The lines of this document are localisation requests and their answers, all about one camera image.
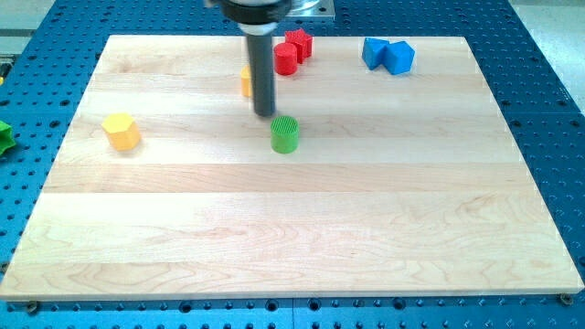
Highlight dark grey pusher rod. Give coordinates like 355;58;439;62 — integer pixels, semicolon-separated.
246;35;275;117

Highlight green cylinder block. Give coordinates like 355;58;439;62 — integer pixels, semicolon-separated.
271;116;300;154

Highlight green block at left edge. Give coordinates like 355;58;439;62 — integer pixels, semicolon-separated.
0;121;16;154

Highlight blue angular block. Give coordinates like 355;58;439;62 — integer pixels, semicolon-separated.
361;37;389;70

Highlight wooden board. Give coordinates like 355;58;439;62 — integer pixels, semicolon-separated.
1;35;583;302

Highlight yellow heart block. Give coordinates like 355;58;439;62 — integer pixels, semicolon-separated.
240;65;252;98

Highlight blue cube block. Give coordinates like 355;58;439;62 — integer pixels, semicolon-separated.
383;41;415;75

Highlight red star block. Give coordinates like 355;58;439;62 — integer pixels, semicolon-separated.
284;28;313;64

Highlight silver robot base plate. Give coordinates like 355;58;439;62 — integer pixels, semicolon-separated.
288;0;335;18

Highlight yellow hexagon block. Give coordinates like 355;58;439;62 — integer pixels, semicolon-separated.
101;113;141;151

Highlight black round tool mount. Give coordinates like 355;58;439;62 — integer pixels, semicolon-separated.
206;0;292;36

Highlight red cylinder block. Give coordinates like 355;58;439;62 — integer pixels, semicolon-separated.
273;42;297;76

